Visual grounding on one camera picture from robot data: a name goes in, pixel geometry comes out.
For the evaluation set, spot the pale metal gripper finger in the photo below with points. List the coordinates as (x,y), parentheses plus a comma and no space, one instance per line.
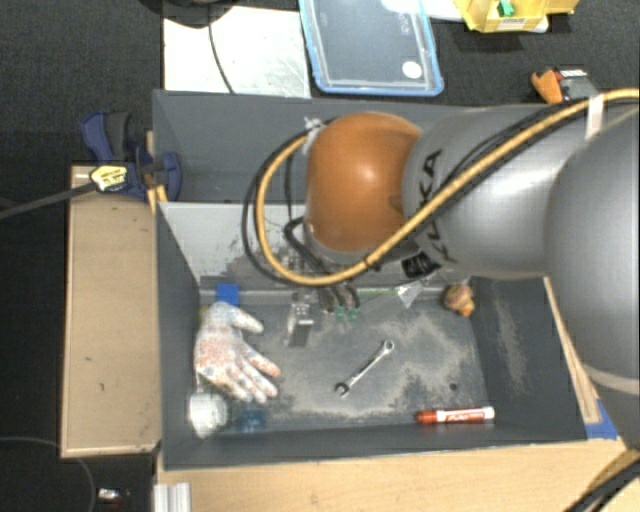
(306,332)
(294,325)

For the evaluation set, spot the pale wood board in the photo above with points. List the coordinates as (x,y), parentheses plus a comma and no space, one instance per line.
(110,320)

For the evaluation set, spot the grey metal bin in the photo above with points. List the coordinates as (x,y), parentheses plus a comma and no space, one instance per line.
(425,360)

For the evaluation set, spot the red marker pen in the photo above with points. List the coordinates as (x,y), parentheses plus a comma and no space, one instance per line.
(450,416)

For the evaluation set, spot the white spotted work glove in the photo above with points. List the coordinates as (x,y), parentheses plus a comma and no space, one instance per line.
(225,350)

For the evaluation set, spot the small blue block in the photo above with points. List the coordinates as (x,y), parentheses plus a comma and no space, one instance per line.
(228,294)

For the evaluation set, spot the orange and yellow toy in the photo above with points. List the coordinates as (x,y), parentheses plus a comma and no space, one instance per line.
(457,299)

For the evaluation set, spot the black cylinder on white bracket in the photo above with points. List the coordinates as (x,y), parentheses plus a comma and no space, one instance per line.
(417,267)

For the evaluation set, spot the silver combination wrench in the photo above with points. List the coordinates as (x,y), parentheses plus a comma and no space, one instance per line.
(364,370)

